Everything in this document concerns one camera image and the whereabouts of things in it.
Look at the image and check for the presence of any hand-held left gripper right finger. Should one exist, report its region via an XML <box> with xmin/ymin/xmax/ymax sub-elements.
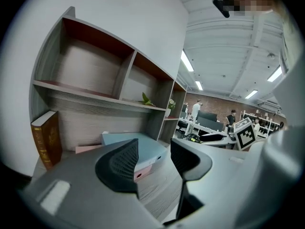
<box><xmin>163</xmin><ymin>138</ymin><xmax>213</xmax><ymax>226</ymax></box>

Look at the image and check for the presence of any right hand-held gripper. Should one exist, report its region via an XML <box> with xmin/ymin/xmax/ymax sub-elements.
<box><xmin>199</xmin><ymin>117</ymin><xmax>258</xmax><ymax>151</ymax></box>

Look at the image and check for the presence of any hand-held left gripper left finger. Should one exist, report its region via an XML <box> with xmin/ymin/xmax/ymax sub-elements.
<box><xmin>94</xmin><ymin>138</ymin><xmax>140</xmax><ymax>198</ymax></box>

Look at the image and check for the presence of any pink box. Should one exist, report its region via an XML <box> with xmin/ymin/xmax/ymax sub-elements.
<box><xmin>75</xmin><ymin>144</ymin><xmax>153</xmax><ymax>182</ymax></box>

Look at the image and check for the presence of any blue rectangular box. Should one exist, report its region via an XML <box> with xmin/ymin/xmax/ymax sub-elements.
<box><xmin>102</xmin><ymin>131</ymin><xmax>169</xmax><ymax>169</ymax></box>

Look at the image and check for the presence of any black computer monitor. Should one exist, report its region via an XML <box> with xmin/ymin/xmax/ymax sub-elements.
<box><xmin>196</xmin><ymin>111</ymin><xmax>225</xmax><ymax>131</ymax></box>

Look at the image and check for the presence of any black and yellow vacuum cleaner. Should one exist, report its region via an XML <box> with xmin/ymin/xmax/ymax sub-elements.
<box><xmin>188</xmin><ymin>133</ymin><xmax>202</xmax><ymax>143</ymax></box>

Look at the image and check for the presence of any white potted flower plant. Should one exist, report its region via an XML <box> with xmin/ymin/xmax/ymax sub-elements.
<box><xmin>165</xmin><ymin>98</ymin><xmax>177</xmax><ymax>118</ymax></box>

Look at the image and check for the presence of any white storage rack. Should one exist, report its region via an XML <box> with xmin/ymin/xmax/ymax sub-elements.
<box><xmin>241</xmin><ymin>111</ymin><xmax>286</xmax><ymax>138</ymax></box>

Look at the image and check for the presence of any brown book with gold print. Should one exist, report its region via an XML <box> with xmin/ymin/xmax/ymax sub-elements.
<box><xmin>30</xmin><ymin>110</ymin><xmax>63</xmax><ymax>171</ymax></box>

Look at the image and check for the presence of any green leaf sprig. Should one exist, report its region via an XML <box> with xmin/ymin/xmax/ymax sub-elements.
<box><xmin>138</xmin><ymin>92</ymin><xmax>157</xmax><ymax>108</ymax></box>

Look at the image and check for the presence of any grey wooden shelf unit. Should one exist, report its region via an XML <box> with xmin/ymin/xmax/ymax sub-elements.
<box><xmin>28</xmin><ymin>6</ymin><xmax>188</xmax><ymax>176</ymax></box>

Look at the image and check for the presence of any person's cream shirt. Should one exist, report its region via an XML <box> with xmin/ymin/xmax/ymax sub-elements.
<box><xmin>274</xmin><ymin>0</ymin><xmax>302</xmax><ymax>73</ymax></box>

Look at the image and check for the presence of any black head-mounted camera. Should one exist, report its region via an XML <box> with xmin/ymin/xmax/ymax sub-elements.
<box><xmin>212</xmin><ymin>0</ymin><xmax>231</xmax><ymax>19</ymax></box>

